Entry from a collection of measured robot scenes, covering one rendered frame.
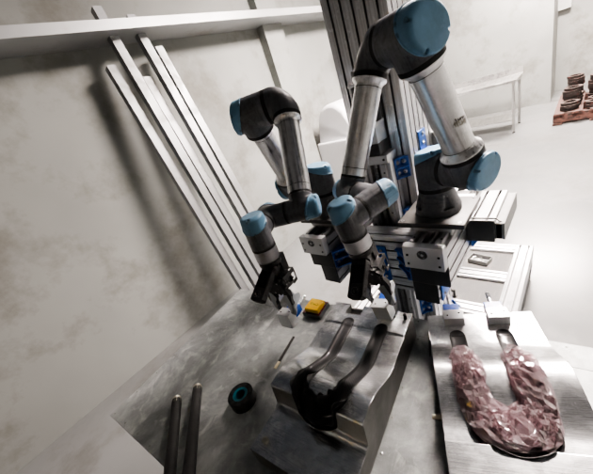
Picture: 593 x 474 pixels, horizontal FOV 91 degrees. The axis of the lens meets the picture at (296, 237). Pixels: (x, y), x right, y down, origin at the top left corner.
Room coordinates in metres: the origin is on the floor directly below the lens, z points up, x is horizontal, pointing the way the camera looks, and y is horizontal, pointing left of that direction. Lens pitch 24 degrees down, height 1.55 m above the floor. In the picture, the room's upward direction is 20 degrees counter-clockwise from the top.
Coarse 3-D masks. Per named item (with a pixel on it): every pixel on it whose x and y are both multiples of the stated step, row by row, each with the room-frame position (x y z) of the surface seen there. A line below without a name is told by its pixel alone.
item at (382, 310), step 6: (378, 300) 0.69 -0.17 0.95; (384, 300) 0.68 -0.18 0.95; (372, 306) 0.69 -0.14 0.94; (378, 306) 0.67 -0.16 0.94; (384, 306) 0.66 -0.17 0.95; (390, 306) 0.67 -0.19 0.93; (378, 312) 0.67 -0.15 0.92; (384, 312) 0.66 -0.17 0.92; (390, 312) 0.66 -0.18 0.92; (378, 318) 0.68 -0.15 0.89; (384, 318) 0.67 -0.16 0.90; (390, 318) 0.65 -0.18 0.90
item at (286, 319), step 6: (300, 300) 0.85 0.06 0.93; (300, 306) 0.81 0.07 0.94; (282, 312) 0.78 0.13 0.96; (288, 312) 0.77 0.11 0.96; (282, 318) 0.77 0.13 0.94; (288, 318) 0.76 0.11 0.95; (294, 318) 0.77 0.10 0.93; (282, 324) 0.78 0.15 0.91; (288, 324) 0.76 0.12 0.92; (294, 324) 0.76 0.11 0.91
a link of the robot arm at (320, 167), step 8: (312, 168) 1.27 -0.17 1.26; (320, 168) 1.25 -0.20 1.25; (328, 168) 1.27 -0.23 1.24; (312, 176) 1.27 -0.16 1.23; (320, 176) 1.25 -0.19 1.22; (328, 176) 1.26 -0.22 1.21; (312, 184) 1.27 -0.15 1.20; (320, 184) 1.26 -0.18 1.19; (328, 184) 1.25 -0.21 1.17; (312, 192) 1.29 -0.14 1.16; (320, 192) 1.26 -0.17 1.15; (328, 192) 1.25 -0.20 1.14
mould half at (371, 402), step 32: (384, 320) 0.67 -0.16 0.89; (320, 352) 0.64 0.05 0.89; (352, 352) 0.60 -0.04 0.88; (384, 352) 0.56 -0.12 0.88; (288, 384) 0.53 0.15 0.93; (320, 384) 0.50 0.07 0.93; (384, 384) 0.47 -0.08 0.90; (288, 416) 0.50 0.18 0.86; (352, 416) 0.40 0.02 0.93; (384, 416) 0.44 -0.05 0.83; (256, 448) 0.45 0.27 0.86; (288, 448) 0.43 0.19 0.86; (320, 448) 0.40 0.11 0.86; (352, 448) 0.38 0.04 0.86
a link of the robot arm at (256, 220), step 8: (248, 216) 0.80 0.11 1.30; (256, 216) 0.78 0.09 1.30; (264, 216) 0.81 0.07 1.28; (240, 224) 0.79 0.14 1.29; (248, 224) 0.77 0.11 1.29; (256, 224) 0.77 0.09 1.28; (264, 224) 0.78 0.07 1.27; (272, 224) 0.83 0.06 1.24; (248, 232) 0.77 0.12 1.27; (256, 232) 0.77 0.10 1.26; (264, 232) 0.78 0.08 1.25; (248, 240) 0.78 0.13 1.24; (256, 240) 0.77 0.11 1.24; (264, 240) 0.77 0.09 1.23; (272, 240) 0.79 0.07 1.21; (256, 248) 0.77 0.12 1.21; (264, 248) 0.77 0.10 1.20
